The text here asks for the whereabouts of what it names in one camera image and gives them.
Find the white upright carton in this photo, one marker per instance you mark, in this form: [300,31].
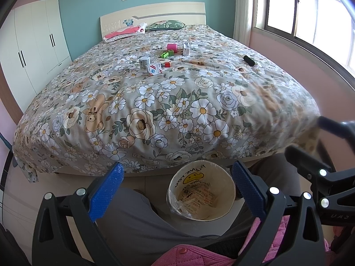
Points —
[186,49]

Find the black remote control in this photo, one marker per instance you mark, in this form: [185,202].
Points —
[249,61]

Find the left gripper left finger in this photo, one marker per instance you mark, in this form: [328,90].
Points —
[53,242]

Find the pink plastic cup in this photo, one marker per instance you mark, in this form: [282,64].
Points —
[172,47]

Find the pink quilted jacket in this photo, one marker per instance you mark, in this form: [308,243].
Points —
[192,255]

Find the green floral pillow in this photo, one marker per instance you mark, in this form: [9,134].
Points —
[166,25]

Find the window with dark frame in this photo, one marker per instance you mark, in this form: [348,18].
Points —
[325,28]

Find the floral bed quilt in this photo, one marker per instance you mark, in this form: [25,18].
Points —
[103,108]

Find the pink white pillow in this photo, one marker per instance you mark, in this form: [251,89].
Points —
[125,32]

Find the grey trousers leg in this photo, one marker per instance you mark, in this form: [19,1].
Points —
[132,227]

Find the white wardrobe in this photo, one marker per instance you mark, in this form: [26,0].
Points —
[33,49]

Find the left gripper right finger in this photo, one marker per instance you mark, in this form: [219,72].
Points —
[303,241]

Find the printed paper trash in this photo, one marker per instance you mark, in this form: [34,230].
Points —
[196,198]

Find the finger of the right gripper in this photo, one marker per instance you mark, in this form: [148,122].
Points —
[344,130]
[309,168]

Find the white curtain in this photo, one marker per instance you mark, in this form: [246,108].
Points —
[243,21]

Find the green toy piece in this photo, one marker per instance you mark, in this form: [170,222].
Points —
[165,54]

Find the cream wooden headboard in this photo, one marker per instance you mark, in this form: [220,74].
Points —
[189,13]

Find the white red medicine box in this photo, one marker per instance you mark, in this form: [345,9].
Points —
[154,69]

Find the clear plastic bin liner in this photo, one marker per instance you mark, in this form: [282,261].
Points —
[180,202]

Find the grey white round can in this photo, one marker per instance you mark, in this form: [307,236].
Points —
[144,62]

